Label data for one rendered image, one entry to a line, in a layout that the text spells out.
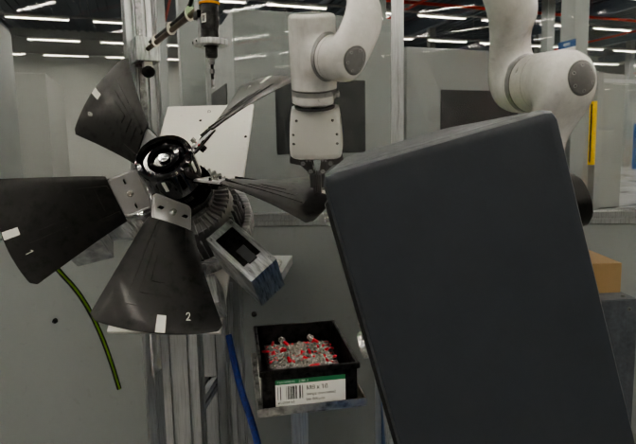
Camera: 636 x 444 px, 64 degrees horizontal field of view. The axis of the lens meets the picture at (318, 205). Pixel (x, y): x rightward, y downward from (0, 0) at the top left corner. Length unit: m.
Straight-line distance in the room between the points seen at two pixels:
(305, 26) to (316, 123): 0.17
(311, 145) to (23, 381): 1.70
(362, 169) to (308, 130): 0.73
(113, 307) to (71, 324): 1.22
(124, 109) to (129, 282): 0.46
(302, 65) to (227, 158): 0.56
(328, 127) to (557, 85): 0.44
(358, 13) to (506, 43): 0.39
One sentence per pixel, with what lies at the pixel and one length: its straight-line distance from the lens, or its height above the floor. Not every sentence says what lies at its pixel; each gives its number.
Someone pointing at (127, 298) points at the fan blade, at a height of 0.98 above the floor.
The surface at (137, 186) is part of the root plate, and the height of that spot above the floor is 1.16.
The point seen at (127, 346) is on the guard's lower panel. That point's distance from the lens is 2.11.
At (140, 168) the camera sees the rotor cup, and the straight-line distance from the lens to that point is 1.09.
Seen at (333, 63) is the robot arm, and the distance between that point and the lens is 0.86.
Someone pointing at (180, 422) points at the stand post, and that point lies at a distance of 1.40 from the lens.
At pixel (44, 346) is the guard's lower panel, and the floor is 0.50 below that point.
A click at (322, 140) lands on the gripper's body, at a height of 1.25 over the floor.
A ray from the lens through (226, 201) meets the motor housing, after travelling 1.18.
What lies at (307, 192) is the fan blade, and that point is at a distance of 1.01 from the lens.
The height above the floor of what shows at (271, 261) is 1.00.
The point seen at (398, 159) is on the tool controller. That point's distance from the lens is 0.24.
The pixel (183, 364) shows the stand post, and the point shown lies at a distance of 1.33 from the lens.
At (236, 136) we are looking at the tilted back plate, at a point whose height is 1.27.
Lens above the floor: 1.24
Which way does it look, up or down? 7 degrees down
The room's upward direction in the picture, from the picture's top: 1 degrees counter-clockwise
